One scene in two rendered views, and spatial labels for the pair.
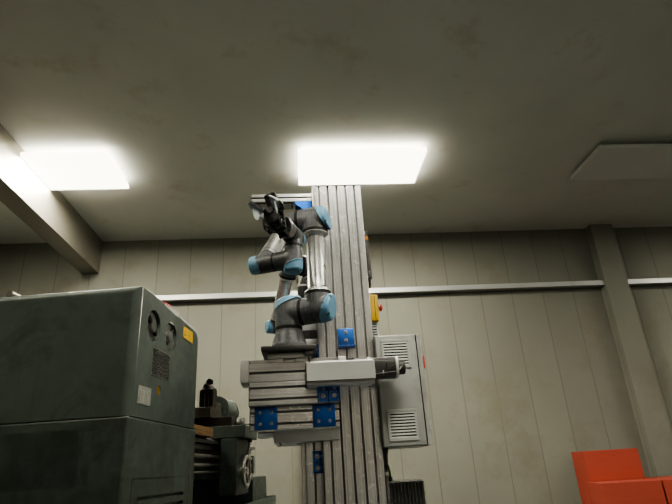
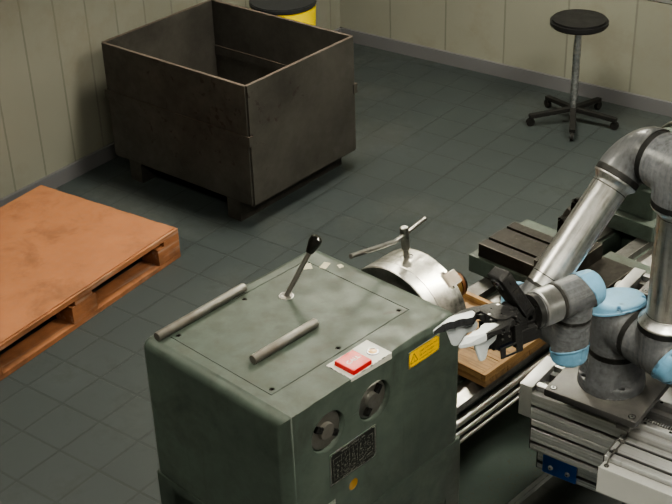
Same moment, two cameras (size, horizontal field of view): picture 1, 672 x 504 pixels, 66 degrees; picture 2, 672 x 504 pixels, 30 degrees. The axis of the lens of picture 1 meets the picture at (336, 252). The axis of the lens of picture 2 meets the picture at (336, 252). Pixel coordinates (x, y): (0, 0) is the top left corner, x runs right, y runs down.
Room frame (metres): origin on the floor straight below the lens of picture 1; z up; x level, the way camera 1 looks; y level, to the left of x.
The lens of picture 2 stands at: (0.06, -0.86, 2.87)
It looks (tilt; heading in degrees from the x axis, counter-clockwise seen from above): 30 degrees down; 42
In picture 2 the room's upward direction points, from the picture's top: 2 degrees counter-clockwise
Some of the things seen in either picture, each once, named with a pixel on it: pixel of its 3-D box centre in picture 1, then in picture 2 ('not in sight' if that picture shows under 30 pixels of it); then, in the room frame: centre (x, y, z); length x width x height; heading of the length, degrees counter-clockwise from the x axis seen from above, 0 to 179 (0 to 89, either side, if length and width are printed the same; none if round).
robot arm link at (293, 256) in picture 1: (289, 260); (564, 333); (1.89, 0.19, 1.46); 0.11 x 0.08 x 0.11; 74
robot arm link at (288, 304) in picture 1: (290, 312); (619, 320); (2.18, 0.21, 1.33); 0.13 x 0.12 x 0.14; 74
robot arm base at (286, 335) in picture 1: (289, 339); (612, 362); (2.18, 0.22, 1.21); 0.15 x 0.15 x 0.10
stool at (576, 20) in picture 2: not in sight; (578, 70); (5.59, 2.33, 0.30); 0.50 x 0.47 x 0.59; 85
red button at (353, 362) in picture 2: not in sight; (353, 363); (1.77, 0.63, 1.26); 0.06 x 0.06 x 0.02; 87
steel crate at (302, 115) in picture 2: not in sight; (232, 107); (4.02, 3.37, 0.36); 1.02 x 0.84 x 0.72; 95
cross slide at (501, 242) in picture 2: (195, 424); (554, 261); (2.86, 0.79, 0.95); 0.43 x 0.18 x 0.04; 87
